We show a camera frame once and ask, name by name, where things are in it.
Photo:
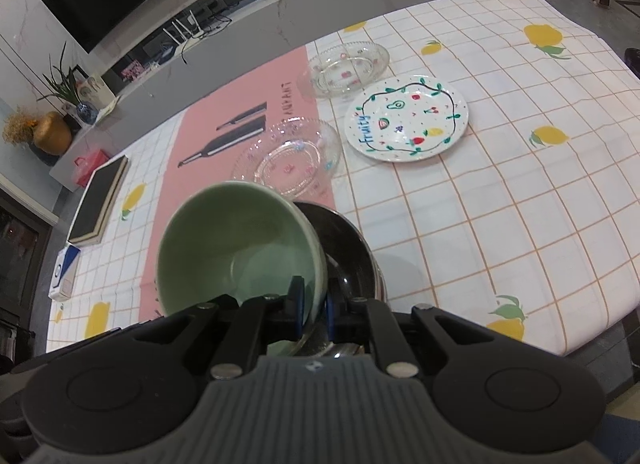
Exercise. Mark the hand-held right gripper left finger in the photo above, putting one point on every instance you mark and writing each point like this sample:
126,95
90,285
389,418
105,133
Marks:
296,304

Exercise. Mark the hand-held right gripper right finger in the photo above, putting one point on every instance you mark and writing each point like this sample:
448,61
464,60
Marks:
330,319

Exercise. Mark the large stainless steel bowl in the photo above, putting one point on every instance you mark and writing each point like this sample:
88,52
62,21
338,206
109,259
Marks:
380,284

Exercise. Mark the orange steel bowl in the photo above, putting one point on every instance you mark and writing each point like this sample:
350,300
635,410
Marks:
340,244

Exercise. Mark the green ceramic bowl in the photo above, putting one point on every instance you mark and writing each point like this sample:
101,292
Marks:
225,244

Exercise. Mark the large clear glass plate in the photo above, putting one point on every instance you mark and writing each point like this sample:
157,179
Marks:
285,164

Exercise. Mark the white fruit print plate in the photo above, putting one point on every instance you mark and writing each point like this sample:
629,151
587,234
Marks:
410,119

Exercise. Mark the small clear glass plate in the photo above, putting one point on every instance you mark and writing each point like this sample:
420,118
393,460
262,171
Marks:
345,69

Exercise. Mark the pink printed placemat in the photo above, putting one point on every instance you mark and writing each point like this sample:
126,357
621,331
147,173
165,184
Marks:
200,174

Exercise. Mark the black notebook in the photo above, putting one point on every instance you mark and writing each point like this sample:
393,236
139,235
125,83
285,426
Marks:
95,199

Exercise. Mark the blue and white box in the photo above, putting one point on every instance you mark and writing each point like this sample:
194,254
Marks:
65,271

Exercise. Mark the red plastic box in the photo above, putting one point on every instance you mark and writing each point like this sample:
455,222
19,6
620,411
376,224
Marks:
92,169

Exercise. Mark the papers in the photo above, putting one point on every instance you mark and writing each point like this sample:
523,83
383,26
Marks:
106,112

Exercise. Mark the dark glass cabinet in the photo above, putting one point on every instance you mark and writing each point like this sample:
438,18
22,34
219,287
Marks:
20,269

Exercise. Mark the green plant in blue vase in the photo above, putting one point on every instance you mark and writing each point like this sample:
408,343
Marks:
86,112

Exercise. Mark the white printed container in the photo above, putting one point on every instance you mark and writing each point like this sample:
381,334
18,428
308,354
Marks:
97,92

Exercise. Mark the grey stone television console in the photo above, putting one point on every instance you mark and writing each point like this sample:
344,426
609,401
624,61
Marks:
300,9

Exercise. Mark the white router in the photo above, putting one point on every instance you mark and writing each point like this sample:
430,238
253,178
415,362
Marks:
182,32

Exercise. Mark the gold vase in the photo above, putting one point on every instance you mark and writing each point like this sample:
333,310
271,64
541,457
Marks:
52,134

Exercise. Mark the dried flowers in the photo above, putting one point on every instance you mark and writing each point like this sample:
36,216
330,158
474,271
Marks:
17,127

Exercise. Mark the black round stool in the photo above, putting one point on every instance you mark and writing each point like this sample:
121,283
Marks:
634,60

